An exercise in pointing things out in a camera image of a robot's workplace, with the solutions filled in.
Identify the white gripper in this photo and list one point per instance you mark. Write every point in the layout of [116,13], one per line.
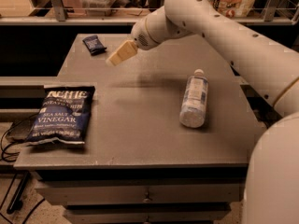
[139,35]

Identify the blue rxbar blueberry wrapper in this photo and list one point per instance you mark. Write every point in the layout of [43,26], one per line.
[94,45]

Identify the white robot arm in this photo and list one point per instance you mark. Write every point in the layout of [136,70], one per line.
[271,194]

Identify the blue kettle chip bag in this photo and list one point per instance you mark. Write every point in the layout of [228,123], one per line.
[63,117]

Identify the clear plastic water bottle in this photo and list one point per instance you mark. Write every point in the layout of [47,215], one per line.
[193,109]

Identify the grey cabinet drawer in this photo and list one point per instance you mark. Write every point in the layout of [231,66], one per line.
[130,192]

